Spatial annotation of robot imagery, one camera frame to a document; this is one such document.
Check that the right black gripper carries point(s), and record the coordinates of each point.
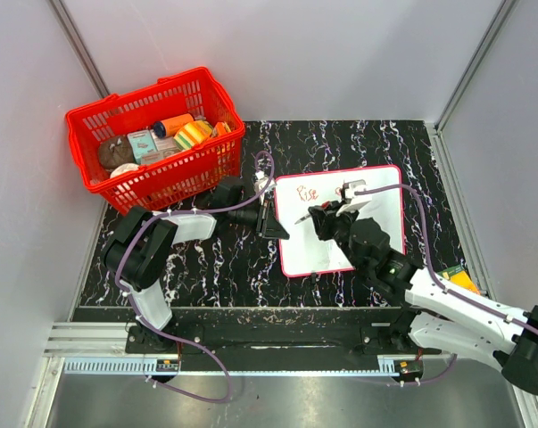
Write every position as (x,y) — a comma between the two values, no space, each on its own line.
(325,219)

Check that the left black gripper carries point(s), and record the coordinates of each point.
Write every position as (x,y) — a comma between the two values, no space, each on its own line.
(268,225)

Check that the red whiteboard marker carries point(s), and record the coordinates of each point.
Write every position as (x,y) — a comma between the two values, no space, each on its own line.
(303,218)

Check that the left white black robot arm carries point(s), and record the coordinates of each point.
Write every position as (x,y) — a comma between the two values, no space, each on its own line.
(138,251)

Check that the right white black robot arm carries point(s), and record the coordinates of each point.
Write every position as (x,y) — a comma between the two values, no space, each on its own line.
(437,314)

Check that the orange small package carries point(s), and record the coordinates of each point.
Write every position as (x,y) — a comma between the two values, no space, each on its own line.
(220,129)

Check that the yellow green striped package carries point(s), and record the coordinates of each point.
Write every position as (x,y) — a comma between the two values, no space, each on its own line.
(193,134)

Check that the pink white small box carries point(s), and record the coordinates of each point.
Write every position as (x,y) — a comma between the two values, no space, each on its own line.
(164,148)

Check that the orange yellow tag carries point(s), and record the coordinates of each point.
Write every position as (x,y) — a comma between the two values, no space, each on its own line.
(459,276)

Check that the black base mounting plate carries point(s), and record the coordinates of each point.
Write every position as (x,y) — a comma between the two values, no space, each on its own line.
(286,340)

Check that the red plastic shopping basket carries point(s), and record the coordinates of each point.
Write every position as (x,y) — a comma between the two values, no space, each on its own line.
(173,179)

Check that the orange blue cylinder can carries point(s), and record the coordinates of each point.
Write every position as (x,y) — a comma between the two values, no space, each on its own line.
(170,126)

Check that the teal small box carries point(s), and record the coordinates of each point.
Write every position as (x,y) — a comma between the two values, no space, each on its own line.
(141,143)

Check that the white round lid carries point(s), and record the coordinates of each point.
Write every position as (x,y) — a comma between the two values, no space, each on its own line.
(124,169)

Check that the brown round bread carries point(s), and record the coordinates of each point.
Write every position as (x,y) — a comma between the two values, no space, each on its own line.
(115,152)

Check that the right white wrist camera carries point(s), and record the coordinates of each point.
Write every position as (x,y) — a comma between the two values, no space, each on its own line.
(353,197)

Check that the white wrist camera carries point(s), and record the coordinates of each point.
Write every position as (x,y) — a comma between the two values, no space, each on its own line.
(263,183)
(353,197)

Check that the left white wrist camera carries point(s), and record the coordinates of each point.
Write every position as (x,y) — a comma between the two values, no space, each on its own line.
(263,183)

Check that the aluminium rail frame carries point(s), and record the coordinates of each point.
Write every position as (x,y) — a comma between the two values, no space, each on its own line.
(88,380)

